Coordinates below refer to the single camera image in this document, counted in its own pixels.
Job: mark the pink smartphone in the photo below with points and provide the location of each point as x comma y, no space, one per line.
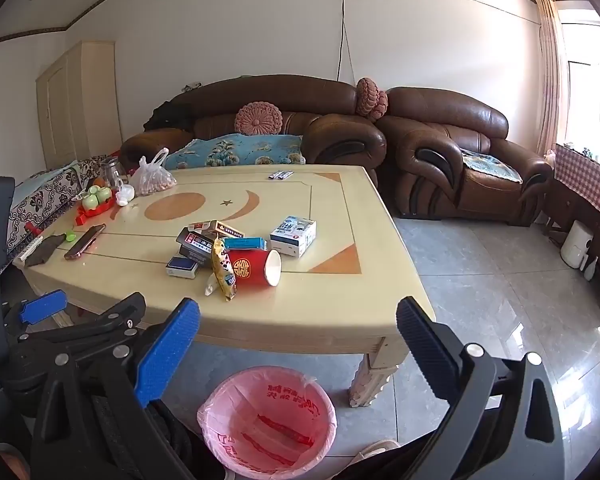
85,241

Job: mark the dark grey labelled box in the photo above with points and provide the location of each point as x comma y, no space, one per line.
195,246

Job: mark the brown leather armchair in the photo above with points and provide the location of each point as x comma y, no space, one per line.
445,115

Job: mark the small white blue box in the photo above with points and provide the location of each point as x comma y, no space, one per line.
181,265

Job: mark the pink round cushion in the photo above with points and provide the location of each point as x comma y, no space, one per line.
366,96
381,106
259,119

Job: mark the white blue carton box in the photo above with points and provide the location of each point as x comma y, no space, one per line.
292,235

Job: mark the plastic bag of peanuts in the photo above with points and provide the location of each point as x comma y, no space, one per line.
152,180

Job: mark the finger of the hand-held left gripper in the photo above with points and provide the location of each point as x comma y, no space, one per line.
42,306
95,325

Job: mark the glass jar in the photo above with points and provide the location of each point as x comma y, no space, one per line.
111,172

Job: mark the blue white medicine box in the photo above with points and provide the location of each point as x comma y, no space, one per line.
245,243

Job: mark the pink trash bin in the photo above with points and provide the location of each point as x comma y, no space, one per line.
265,425

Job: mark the orange fruit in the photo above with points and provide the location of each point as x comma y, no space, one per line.
98,183

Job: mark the cream wardrobe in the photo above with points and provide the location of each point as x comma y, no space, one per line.
75,105

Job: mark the white round appliance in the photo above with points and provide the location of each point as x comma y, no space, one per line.
577,245

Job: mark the lace seat cover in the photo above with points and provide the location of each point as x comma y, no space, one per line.
490,167

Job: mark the small white plastic bag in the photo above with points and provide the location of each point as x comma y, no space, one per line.
125,196

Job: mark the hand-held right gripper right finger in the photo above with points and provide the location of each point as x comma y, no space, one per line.
425,350

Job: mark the blue floral cloth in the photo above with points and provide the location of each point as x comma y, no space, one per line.
230,150

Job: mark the black white patterned blanket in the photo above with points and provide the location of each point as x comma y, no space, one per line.
35,200

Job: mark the red checked tablecloth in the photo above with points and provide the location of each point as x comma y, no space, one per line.
587,185

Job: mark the white bottle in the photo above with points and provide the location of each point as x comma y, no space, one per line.
591,269

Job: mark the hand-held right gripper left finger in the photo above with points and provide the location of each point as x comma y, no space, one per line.
167,355

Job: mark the green apple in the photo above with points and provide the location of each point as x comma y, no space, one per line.
103,195
91,201

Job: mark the small red block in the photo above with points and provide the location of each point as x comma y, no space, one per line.
81,220

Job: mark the red paper cup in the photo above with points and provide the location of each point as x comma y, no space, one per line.
247,266

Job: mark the brown leather sofa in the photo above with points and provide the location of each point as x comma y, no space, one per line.
290,95

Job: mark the red plastic tray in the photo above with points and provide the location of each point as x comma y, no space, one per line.
100,210

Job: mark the window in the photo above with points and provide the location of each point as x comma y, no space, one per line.
580,100

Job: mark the black clothing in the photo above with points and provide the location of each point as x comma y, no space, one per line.
167,115

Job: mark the red white small box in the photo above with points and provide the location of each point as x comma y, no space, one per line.
201,225

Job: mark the yellow snack packet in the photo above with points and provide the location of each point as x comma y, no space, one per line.
222,270

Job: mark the dark cloth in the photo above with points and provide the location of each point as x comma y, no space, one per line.
45,249

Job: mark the beige curtain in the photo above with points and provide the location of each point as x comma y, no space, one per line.
547,75

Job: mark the white slipper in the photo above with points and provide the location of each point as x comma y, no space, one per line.
377,446

